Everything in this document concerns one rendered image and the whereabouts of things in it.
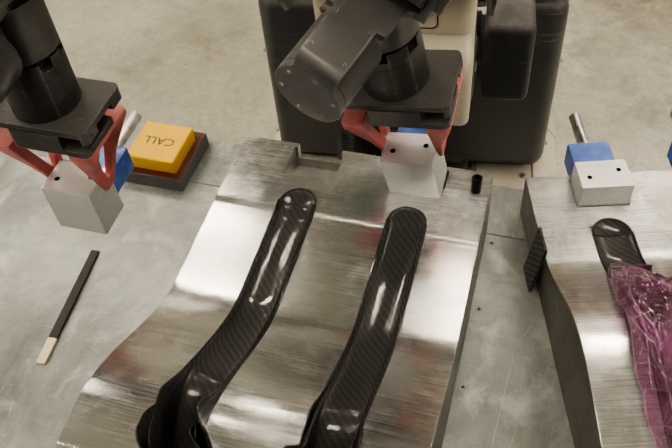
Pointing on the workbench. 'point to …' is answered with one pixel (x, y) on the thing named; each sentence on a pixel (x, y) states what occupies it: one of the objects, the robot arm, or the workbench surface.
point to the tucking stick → (67, 308)
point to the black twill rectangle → (535, 259)
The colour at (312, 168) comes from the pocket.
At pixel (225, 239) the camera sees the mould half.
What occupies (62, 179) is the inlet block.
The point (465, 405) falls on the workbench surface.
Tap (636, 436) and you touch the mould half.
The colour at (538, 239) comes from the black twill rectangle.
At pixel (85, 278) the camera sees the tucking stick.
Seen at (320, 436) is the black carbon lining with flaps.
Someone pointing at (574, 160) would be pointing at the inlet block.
